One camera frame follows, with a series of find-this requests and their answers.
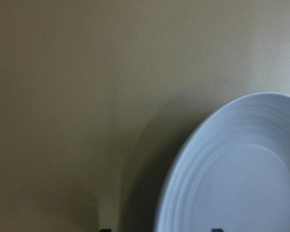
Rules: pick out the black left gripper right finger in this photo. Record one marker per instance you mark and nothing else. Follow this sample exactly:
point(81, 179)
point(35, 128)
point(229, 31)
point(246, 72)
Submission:
point(216, 230)

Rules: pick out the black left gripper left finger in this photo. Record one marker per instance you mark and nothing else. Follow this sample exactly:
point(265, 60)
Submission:
point(105, 230)

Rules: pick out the blue round plate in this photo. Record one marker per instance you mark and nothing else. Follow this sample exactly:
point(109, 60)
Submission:
point(233, 172)

